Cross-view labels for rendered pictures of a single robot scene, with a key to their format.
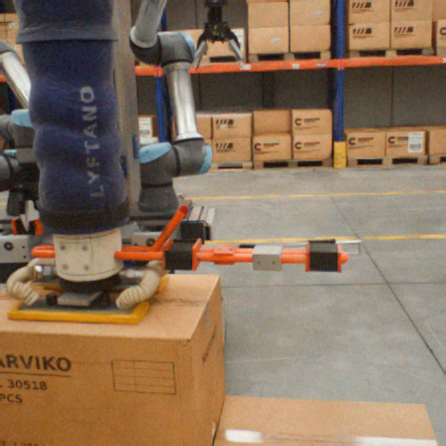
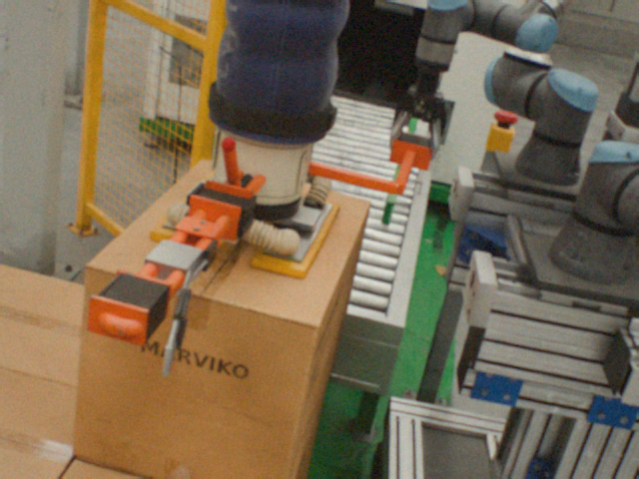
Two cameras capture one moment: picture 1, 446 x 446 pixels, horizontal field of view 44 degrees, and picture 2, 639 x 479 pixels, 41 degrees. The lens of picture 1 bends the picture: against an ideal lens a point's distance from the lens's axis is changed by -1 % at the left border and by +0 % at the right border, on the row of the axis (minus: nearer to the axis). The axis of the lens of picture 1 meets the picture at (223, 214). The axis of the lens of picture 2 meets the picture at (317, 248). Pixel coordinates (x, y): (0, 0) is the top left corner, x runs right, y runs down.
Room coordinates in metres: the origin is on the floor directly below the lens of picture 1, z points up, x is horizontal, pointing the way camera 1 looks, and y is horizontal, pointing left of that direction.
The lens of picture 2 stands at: (1.44, -1.16, 1.63)
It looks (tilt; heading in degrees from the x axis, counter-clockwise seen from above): 25 degrees down; 87
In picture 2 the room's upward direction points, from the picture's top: 11 degrees clockwise
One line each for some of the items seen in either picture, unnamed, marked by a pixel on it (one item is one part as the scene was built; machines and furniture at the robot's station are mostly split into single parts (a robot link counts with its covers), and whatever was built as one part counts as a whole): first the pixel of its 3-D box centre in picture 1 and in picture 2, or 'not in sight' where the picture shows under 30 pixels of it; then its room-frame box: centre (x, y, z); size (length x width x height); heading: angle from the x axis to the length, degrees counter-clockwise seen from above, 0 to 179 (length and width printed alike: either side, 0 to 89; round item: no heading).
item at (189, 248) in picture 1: (182, 254); (221, 210); (1.34, 0.11, 1.07); 0.10 x 0.08 x 0.06; 170
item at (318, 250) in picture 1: (323, 257); (130, 306); (1.28, -0.24, 1.07); 0.08 x 0.07 x 0.05; 80
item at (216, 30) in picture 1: (216, 22); not in sight; (1.77, 0.00, 1.66); 0.09 x 0.08 x 0.12; 177
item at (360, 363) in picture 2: not in sight; (261, 335); (1.44, 0.72, 0.47); 0.70 x 0.03 x 0.15; 171
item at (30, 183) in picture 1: (35, 180); (425, 90); (1.69, 0.57, 1.22); 0.09 x 0.08 x 0.12; 80
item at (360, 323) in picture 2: not in sight; (267, 300); (1.44, 0.72, 0.58); 0.70 x 0.03 x 0.06; 171
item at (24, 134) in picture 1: (26, 127); (445, 12); (1.69, 0.58, 1.37); 0.09 x 0.08 x 0.11; 45
